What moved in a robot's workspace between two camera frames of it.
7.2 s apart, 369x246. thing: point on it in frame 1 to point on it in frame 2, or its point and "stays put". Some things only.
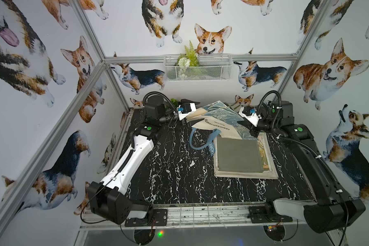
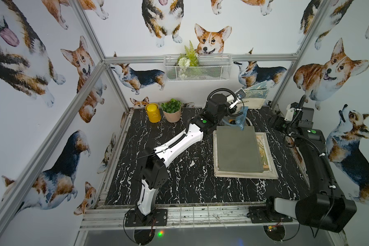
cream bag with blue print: [218, 118] to [256, 95]
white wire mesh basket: [212, 67] stays put
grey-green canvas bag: [239, 155] stays put
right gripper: [254, 131] to [278, 120]
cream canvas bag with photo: [269, 171] stays put
